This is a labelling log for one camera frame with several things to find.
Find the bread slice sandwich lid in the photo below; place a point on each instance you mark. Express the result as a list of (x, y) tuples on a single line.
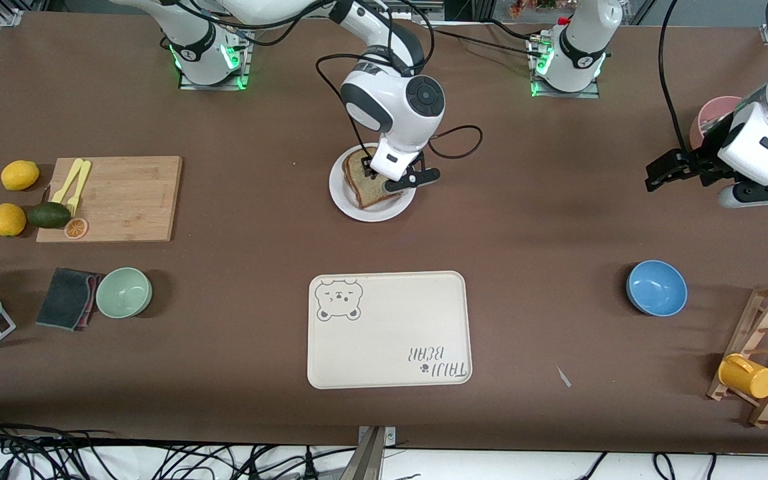
[(357, 180)]

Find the cream bear print tray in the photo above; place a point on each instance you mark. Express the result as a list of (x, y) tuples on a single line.
[(390, 340)]

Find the white round plate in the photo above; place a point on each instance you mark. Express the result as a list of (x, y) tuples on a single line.
[(384, 212)]

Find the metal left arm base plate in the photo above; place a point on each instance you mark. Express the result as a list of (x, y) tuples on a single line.
[(590, 93)]

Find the blue bowl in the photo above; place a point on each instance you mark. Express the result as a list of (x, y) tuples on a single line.
[(657, 288)]

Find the metal frame behind table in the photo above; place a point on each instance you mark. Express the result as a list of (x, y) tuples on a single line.
[(390, 8)]

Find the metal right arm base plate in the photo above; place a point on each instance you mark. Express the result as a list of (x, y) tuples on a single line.
[(247, 40)]

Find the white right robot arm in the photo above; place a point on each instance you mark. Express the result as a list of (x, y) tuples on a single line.
[(384, 100)]

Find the yellow mug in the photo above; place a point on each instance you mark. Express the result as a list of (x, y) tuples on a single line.
[(750, 378)]

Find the white corner bracket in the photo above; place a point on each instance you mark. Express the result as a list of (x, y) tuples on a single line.
[(9, 18)]

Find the grey and pink folded cloth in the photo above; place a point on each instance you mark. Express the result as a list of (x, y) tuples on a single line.
[(64, 300)]

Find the yellow lemon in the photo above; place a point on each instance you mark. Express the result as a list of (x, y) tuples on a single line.
[(20, 175)]

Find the bamboo cutting board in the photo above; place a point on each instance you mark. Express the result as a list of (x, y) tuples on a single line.
[(130, 200)]

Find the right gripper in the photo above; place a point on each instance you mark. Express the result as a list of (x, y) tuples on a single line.
[(369, 166)]

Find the pink bowl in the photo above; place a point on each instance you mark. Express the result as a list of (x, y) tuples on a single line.
[(707, 110)]

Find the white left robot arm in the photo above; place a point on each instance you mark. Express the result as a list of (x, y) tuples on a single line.
[(577, 53)]

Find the small grey paper scrap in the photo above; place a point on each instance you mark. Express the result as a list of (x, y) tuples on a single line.
[(563, 376)]

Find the orange slice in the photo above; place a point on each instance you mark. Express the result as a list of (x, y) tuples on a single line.
[(76, 228)]

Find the orange-yellow citrus fruit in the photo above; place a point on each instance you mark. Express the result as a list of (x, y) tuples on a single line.
[(7, 220)]

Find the yellow plastic knife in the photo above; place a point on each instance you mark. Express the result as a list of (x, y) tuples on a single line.
[(67, 180)]

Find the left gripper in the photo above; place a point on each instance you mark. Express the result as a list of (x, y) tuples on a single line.
[(704, 160)]

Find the green avocado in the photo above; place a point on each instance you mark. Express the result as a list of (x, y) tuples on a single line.
[(48, 215)]

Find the pale green bowl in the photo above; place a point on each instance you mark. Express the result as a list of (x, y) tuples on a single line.
[(124, 293)]

